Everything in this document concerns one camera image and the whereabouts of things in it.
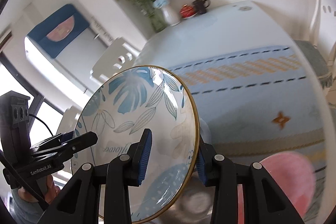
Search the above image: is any blue leaf round plate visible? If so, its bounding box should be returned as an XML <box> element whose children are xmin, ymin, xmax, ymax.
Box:
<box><xmin>71</xmin><ymin>65</ymin><xmax>200</xmax><ymax>223</ymax></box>

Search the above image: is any pink polka dot bowl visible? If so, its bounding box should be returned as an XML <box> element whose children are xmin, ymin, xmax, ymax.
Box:
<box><xmin>260</xmin><ymin>151</ymin><xmax>316</xmax><ymax>217</ymax></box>

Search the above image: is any white chair near left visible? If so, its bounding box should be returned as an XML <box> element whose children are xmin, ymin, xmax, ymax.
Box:
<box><xmin>56</xmin><ymin>106</ymin><xmax>81</xmax><ymax>135</ymax></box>

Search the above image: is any white chair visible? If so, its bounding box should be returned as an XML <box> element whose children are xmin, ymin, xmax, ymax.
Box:
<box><xmin>309</xmin><ymin>0</ymin><xmax>335</xmax><ymax>65</ymax></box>
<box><xmin>56</xmin><ymin>106</ymin><xmax>81</xmax><ymax>135</ymax></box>
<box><xmin>90</xmin><ymin>38</ymin><xmax>140</xmax><ymax>83</ymax></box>

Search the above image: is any patterned blue table mat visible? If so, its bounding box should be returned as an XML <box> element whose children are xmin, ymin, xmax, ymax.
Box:
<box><xmin>170</xmin><ymin>46</ymin><xmax>326</xmax><ymax>223</ymax></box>

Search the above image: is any white refrigerator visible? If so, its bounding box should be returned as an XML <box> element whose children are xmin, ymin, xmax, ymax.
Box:
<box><xmin>24</xmin><ymin>27</ymin><xmax>111</xmax><ymax>94</ymax></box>

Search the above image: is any white chair far left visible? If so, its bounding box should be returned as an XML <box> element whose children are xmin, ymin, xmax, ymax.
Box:
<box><xmin>90</xmin><ymin>38</ymin><xmax>140</xmax><ymax>83</ymax></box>

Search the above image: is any blue cloth on refrigerator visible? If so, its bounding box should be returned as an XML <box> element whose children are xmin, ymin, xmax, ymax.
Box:
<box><xmin>27</xmin><ymin>4</ymin><xmax>90</xmax><ymax>59</ymax></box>

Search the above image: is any white ceramic vase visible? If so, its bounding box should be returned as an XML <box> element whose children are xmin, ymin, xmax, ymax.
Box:
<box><xmin>161</xmin><ymin>5</ymin><xmax>181</xmax><ymax>27</ymax></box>

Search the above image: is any red lidded cup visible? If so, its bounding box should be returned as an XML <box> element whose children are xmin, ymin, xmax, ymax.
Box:
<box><xmin>179</xmin><ymin>5</ymin><xmax>197</xmax><ymax>19</ymax></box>

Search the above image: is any dark brown mug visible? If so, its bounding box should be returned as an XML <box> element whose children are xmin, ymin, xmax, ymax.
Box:
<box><xmin>193</xmin><ymin>0</ymin><xmax>211</xmax><ymax>15</ymax></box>

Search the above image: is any white chair right side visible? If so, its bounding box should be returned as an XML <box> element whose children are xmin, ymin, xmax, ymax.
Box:
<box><xmin>309</xmin><ymin>0</ymin><xmax>335</xmax><ymax>65</ymax></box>

